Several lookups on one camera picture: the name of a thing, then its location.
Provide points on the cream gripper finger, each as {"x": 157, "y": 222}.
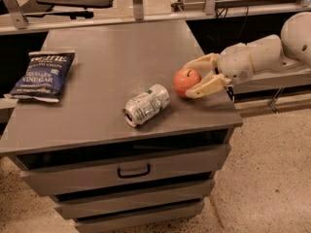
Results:
{"x": 210, "y": 84}
{"x": 206, "y": 62}

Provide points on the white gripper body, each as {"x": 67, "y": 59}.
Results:
{"x": 233, "y": 64}

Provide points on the red apple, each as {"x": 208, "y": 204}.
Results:
{"x": 185, "y": 79}

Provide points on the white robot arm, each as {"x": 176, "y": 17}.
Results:
{"x": 270, "y": 54}

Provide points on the silver 7up can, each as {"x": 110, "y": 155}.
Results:
{"x": 146, "y": 105}

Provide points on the grey drawer cabinet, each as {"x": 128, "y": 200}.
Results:
{"x": 70, "y": 151}

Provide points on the black office chair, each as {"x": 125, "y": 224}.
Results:
{"x": 41, "y": 8}

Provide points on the blue vinegar chips bag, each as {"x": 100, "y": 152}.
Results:
{"x": 45, "y": 76}

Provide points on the black drawer handle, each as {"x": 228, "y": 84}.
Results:
{"x": 134, "y": 173}

